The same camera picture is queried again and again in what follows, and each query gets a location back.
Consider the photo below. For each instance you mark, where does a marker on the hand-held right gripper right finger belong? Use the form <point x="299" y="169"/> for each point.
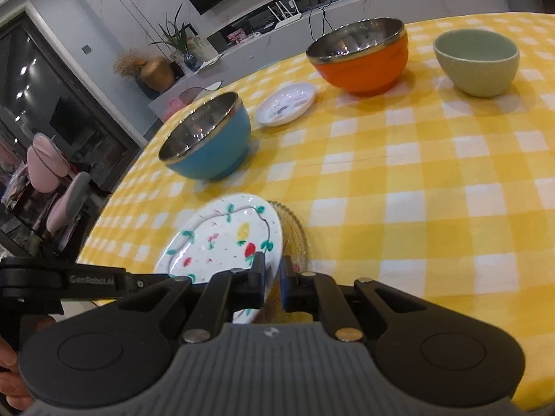
<point x="286" y="286"/>

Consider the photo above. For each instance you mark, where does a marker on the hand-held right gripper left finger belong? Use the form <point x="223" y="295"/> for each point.
<point x="259" y="279"/>

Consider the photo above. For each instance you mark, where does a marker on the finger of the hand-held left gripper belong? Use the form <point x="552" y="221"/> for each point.
<point x="143" y="280"/>

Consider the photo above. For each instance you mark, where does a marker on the white floral plate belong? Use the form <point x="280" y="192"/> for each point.
<point x="217" y="242"/>

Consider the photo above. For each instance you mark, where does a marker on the orange steel-lined bowl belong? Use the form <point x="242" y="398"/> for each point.
<point x="368" y="69"/>

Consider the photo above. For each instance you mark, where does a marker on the green ceramic bowl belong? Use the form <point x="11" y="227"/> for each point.
<point x="481" y="78"/>

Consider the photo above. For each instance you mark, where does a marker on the person's left hand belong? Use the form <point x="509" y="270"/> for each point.
<point x="11" y="381"/>

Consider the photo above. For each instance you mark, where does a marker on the blue steel-lined bowl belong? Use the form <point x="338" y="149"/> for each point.
<point x="217" y="156"/>

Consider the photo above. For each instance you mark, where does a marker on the yellow checkered tablecloth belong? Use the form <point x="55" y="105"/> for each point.
<point x="412" y="182"/>

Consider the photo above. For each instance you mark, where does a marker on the pink basket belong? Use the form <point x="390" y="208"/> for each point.
<point x="172" y="108"/>

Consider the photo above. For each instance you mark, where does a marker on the small white dish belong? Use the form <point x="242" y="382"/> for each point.
<point x="284" y="104"/>

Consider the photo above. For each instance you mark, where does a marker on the gold vase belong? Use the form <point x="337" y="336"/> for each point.
<point x="157" y="73"/>

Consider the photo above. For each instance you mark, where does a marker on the dried yellow flowers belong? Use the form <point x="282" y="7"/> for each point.
<point x="128" y="63"/>

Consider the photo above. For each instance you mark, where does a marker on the grey stone tv cabinet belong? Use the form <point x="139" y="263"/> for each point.
<point x="269" y="47"/>

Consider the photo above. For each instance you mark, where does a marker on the white tote bag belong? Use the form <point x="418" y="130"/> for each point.
<point x="203" y="50"/>

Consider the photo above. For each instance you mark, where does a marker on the pink box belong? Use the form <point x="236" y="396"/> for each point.
<point x="236" y="36"/>

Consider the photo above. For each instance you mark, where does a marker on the green plant in blue vase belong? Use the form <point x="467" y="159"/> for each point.
<point x="175" y="37"/>

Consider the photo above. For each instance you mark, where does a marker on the white router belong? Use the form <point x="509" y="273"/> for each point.
<point x="282" y="16"/>

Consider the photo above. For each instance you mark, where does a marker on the wall switch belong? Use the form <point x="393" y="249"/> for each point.
<point x="87" y="49"/>

